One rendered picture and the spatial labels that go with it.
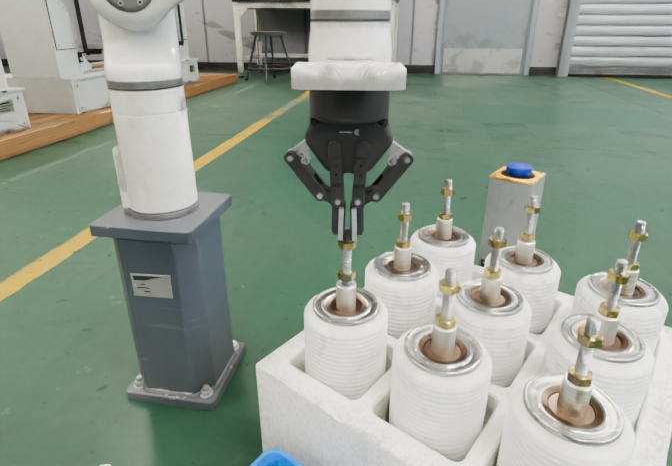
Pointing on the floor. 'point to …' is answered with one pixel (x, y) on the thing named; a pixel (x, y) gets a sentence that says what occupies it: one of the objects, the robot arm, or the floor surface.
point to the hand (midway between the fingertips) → (347, 220)
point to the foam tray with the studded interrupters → (387, 454)
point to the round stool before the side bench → (266, 53)
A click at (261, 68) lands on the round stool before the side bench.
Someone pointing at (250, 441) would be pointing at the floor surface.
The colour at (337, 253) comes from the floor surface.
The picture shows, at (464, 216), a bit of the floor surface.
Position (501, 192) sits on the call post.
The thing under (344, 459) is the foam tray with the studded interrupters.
